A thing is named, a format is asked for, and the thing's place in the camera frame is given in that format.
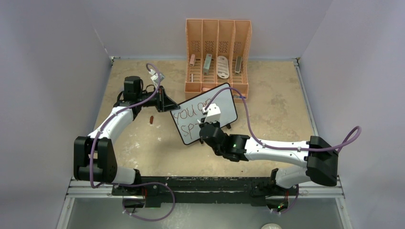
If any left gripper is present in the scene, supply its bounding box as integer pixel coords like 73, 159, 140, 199
137, 86, 180, 113

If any black framed whiteboard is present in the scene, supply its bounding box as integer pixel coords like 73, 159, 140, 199
170, 83, 238, 145

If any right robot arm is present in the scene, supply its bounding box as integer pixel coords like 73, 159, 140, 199
199, 123, 339, 194

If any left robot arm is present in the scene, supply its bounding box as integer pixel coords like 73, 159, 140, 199
74, 73, 180, 195

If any white oval perforated plate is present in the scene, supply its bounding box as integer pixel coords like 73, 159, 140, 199
216, 56, 230, 79

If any grey green box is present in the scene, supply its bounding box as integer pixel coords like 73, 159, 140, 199
202, 53, 212, 75

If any grey eraser block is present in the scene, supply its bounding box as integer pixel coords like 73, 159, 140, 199
234, 56, 242, 74

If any peach plastic desk organizer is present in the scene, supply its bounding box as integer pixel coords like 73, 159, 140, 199
184, 19, 252, 102

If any white round object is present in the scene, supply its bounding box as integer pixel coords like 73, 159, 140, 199
261, 223, 282, 229

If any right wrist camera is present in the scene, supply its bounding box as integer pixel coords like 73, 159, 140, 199
201, 103, 221, 123

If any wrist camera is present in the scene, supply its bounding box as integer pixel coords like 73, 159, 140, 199
149, 69, 165, 87
201, 103, 221, 123

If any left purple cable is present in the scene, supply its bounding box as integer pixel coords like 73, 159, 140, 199
90, 63, 176, 222

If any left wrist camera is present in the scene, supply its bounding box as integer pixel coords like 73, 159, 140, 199
149, 69, 165, 87

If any black aluminium base frame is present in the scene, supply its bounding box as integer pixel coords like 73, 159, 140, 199
57, 177, 352, 229

